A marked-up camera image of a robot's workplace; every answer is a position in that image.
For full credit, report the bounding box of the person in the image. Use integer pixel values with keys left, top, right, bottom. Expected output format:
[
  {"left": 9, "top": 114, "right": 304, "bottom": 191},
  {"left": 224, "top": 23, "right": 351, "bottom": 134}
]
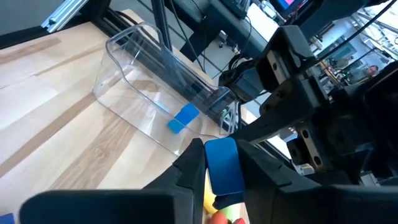
[{"left": 362, "top": 64, "right": 382, "bottom": 81}]

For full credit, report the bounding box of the blue arch block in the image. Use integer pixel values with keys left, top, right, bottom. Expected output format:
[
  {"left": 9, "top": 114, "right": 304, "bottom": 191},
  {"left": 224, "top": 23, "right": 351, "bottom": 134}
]
[{"left": 167, "top": 103, "right": 201, "bottom": 135}]

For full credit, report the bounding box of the silver aluminium profile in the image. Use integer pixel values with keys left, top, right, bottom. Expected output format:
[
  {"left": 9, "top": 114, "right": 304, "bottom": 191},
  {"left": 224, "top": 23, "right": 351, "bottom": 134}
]
[{"left": 41, "top": 0, "right": 90, "bottom": 34}]

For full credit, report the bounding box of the orange-red cylinder block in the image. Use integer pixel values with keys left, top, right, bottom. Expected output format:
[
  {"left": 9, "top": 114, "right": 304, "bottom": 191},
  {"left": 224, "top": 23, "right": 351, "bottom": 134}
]
[{"left": 208, "top": 212, "right": 231, "bottom": 224}]

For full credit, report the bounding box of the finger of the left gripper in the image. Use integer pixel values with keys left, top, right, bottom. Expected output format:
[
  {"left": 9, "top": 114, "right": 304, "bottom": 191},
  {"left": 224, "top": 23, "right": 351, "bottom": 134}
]
[
  {"left": 326, "top": 60, "right": 398, "bottom": 184},
  {"left": 231, "top": 101, "right": 311, "bottom": 142}
]

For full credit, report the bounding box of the clear plastic bin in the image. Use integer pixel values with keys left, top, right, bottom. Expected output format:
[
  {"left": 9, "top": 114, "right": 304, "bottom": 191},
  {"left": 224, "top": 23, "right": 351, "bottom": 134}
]
[{"left": 92, "top": 22, "right": 240, "bottom": 156}]

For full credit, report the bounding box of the light green cylinder block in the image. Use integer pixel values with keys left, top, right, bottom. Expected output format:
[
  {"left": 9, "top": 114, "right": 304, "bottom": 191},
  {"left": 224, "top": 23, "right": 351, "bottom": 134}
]
[{"left": 224, "top": 205, "right": 239, "bottom": 220}]

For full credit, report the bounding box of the yellow cylinder block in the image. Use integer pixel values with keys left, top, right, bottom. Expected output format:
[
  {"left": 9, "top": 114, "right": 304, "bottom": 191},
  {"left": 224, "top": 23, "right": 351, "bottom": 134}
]
[{"left": 203, "top": 175, "right": 219, "bottom": 215}]

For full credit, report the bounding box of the blue rectangular block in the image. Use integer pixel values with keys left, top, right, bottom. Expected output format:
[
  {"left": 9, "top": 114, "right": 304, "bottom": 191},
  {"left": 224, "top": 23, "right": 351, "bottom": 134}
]
[{"left": 204, "top": 137, "right": 246, "bottom": 197}]

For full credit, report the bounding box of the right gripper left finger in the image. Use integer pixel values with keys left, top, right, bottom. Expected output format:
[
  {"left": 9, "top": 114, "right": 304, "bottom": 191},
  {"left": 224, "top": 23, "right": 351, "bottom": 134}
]
[{"left": 142, "top": 138, "right": 207, "bottom": 224}]

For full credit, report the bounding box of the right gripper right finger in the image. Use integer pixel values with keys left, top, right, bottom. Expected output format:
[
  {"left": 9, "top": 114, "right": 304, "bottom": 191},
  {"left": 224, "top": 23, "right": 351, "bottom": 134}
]
[{"left": 235, "top": 139, "right": 322, "bottom": 224}]

